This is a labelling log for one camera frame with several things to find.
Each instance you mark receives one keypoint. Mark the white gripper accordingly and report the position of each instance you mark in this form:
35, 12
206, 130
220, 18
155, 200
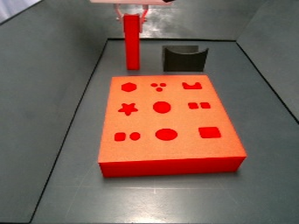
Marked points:
143, 2

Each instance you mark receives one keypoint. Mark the black curved fixture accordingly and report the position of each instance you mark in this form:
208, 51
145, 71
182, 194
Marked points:
183, 58

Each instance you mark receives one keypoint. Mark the orange foam shape board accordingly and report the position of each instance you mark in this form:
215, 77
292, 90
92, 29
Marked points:
167, 127

